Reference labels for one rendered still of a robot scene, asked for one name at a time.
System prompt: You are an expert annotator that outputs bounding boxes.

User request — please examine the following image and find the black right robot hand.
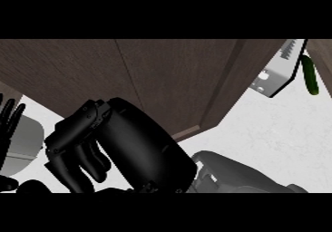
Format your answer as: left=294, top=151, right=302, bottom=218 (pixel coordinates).
left=43, top=96, right=200, bottom=194

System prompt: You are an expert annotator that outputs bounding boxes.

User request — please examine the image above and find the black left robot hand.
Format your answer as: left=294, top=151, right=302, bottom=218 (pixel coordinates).
left=0, top=92, right=52, bottom=194

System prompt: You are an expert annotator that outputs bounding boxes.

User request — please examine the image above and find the brown wooden cabinet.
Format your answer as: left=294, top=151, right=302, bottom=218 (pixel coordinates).
left=0, top=38, right=288, bottom=143

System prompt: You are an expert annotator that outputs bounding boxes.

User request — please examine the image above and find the dark green cucumber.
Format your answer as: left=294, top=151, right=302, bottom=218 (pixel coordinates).
left=299, top=54, right=322, bottom=96

